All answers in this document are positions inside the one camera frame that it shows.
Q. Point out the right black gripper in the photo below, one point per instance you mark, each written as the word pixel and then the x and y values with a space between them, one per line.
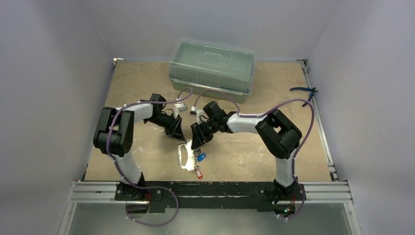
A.
pixel 201 130

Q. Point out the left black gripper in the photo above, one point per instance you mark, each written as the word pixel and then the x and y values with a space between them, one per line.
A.
pixel 174 130

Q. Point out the blue key tag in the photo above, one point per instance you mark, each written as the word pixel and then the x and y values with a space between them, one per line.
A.
pixel 201 157

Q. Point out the red key tag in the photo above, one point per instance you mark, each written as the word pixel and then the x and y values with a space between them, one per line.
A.
pixel 198 174

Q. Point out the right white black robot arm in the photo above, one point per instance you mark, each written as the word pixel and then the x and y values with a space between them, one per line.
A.
pixel 280 136

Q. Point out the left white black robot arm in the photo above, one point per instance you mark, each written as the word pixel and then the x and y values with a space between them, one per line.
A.
pixel 114 136

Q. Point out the clear green plastic storage box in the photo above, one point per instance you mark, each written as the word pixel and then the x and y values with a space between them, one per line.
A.
pixel 205 65

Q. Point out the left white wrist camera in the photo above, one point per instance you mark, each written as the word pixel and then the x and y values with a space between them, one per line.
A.
pixel 178 108

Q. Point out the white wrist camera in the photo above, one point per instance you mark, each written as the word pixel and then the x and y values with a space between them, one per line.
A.
pixel 199 114
pixel 178 108

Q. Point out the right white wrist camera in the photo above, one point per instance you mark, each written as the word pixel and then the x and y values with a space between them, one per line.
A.
pixel 199 114

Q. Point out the aluminium frame rail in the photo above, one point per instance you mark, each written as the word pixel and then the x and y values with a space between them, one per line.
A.
pixel 312 192

